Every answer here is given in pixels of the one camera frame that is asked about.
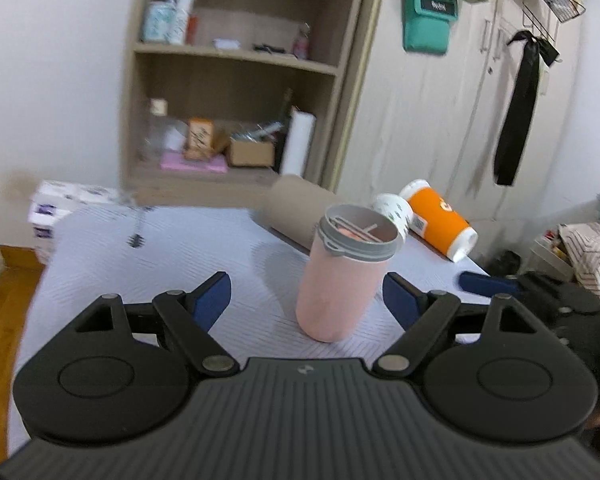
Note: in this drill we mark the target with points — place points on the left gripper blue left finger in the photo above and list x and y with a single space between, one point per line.
200 308

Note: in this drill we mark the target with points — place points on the tissue pack stack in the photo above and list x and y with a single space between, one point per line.
54 200

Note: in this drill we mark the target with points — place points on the clear bottle with beige cap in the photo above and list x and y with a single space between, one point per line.
158 122

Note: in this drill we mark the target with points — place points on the white quilted table cloth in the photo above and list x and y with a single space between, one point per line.
90 366

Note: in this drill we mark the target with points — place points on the beige wardrobe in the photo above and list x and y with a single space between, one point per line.
407 116

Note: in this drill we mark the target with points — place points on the pink small bottle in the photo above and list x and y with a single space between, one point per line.
301 46

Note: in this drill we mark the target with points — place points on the white pump bottle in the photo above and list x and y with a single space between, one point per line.
178 29

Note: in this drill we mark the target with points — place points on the black hanging ribbon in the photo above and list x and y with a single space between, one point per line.
537 51

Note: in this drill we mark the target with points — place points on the pink cloth on shelf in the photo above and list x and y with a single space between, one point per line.
172 161

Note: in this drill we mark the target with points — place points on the orange patterned small box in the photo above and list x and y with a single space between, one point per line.
199 144

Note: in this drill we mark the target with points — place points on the white floral paper cup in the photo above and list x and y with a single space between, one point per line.
396 209

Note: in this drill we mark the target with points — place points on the white paper towel roll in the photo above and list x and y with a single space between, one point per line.
297 143

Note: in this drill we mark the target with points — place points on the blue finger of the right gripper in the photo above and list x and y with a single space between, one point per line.
486 285

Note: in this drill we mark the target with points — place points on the teal labelled jar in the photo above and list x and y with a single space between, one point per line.
157 22

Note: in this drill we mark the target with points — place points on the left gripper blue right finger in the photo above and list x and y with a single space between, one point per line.
408 304

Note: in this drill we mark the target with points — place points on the orange and white cup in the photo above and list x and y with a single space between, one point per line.
437 223

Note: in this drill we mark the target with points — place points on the wooden shelf unit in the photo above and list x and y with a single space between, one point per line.
239 72

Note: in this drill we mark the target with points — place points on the pink cup with grey lid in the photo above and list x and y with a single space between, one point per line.
349 257

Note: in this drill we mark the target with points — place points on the red small bottle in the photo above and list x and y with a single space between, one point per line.
191 29

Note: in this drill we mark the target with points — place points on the small cardboard box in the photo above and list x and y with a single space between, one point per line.
249 153

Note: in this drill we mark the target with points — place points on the teal wall pouch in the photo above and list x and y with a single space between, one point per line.
427 25

